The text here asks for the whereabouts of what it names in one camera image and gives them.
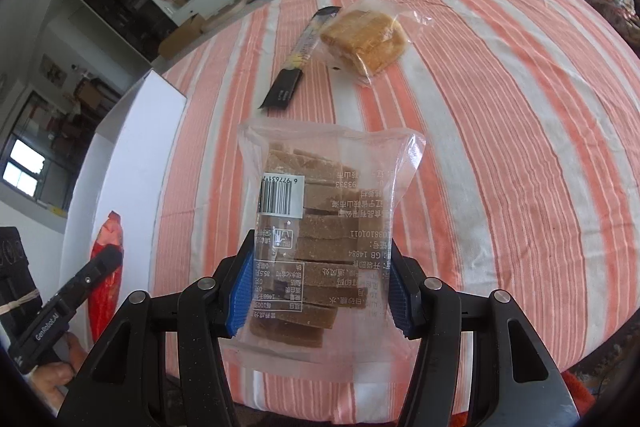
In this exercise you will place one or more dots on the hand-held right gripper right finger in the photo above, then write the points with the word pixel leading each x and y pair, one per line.
pixel 400 297

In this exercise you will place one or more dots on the bread in clear bag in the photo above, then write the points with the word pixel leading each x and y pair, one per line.
pixel 362 39

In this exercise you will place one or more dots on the person's left hand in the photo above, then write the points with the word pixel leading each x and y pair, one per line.
pixel 55 382

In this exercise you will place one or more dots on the small side window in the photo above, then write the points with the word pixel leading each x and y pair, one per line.
pixel 22 167

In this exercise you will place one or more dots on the orange striped blanket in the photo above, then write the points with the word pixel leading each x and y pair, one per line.
pixel 500 157

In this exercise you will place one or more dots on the red snack packet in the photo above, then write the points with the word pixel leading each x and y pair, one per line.
pixel 106 302

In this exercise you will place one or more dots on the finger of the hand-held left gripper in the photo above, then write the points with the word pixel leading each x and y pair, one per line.
pixel 65 307

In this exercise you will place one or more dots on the black stick snack packet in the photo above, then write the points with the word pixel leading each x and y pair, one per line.
pixel 297 62

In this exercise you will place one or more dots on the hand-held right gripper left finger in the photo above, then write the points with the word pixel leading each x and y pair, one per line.
pixel 240 287

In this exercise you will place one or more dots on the cardboard box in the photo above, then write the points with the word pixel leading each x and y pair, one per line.
pixel 182 37

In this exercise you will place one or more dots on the orange cloth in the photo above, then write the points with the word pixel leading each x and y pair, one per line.
pixel 580 402

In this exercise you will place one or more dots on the clear bag of brown cakes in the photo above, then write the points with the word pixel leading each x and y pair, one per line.
pixel 330 187

